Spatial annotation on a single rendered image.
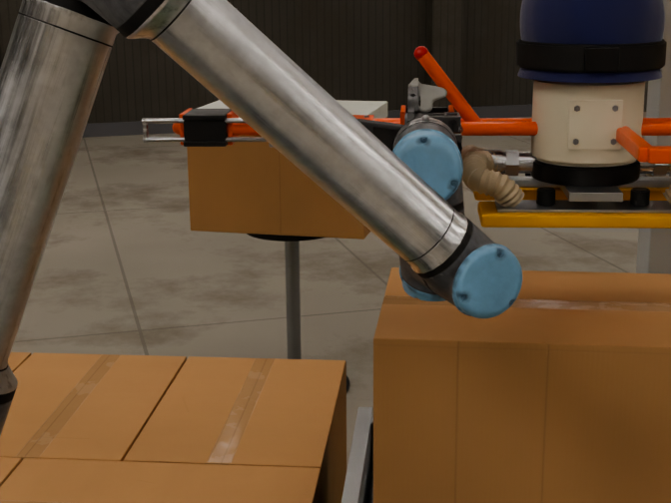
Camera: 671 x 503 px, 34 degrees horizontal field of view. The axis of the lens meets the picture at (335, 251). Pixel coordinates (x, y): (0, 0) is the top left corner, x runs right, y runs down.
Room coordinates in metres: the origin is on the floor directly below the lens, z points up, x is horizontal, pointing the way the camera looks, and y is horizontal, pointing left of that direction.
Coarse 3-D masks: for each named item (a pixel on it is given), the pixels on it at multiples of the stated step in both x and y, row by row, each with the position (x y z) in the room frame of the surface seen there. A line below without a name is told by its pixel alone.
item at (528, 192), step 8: (528, 176) 1.82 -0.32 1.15; (528, 192) 1.78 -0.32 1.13; (536, 192) 1.78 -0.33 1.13; (560, 192) 1.77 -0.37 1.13; (624, 192) 1.77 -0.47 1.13; (656, 192) 1.76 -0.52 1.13; (664, 192) 1.76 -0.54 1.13; (480, 200) 1.79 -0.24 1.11; (488, 200) 1.79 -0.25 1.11; (624, 200) 1.77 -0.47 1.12; (656, 200) 1.76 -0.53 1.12; (664, 200) 1.76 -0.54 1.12
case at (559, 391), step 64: (384, 320) 1.65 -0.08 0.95; (448, 320) 1.65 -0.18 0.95; (512, 320) 1.65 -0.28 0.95; (576, 320) 1.64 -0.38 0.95; (640, 320) 1.64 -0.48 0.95; (384, 384) 1.57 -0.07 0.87; (448, 384) 1.56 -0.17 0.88; (512, 384) 1.55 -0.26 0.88; (576, 384) 1.54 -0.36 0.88; (640, 384) 1.53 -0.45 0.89; (384, 448) 1.57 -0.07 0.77; (448, 448) 1.56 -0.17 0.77; (512, 448) 1.55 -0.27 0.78; (576, 448) 1.54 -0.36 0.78; (640, 448) 1.52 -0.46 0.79
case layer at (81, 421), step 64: (64, 384) 2.42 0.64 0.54; (128, 384) 2.41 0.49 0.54; (192, 384) 2.41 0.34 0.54; (256, 384) 2.41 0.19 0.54; (320, 384) 2.40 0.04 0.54; (0, 448) 2.07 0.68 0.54; (64, 448) 2.07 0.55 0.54; (128, 448) 2.07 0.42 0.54; (192, 448) 2.06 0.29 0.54; (256, 448) 2.06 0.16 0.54; (320, 448) 2.06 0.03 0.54
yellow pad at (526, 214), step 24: (552, 192) 1.63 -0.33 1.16; (648, 192) 1.62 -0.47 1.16; (480, 216) 1.61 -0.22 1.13; (504, 216) 1.59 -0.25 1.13; (528, 216) 1.59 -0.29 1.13; (552, 216) 1.59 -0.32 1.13; (576, 216) 1.59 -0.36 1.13; (600, 216) 1.58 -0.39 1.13; (624, 216) 1.58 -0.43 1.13; (648, 216) 1.58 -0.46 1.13
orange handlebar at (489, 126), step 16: (176, 128) 1.75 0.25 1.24; (240, 128) 1.74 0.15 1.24; (464, 128) 1.71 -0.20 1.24; (480, 128) 1.71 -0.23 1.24; (496, 128) 1.71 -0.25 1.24; (512, 128) 1.71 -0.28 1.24; (528, 128) 1.70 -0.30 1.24; (624, 128) 1.63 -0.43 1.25; (656, 128) 1.69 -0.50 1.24; (624, 144) 1.57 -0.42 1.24; (640, 144) 1.49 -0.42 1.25; (640, 160) 1.47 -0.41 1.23; (656, 160) 1.45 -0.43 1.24
